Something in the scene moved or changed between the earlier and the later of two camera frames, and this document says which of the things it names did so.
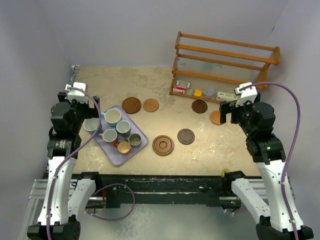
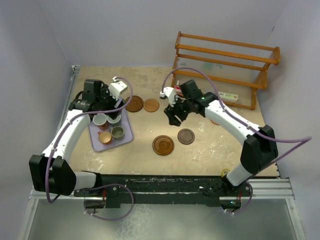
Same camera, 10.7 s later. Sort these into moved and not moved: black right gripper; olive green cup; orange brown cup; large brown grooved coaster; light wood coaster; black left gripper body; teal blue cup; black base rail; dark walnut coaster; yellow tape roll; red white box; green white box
Moved: orange brown cup; black right gripper; black left gripper body; teal blue cup; olive green cup
Not moved: dark walnut coaster; red white box; green white box; large brown grooved coaster; yellow tape roll; light wood coaster; black base rail
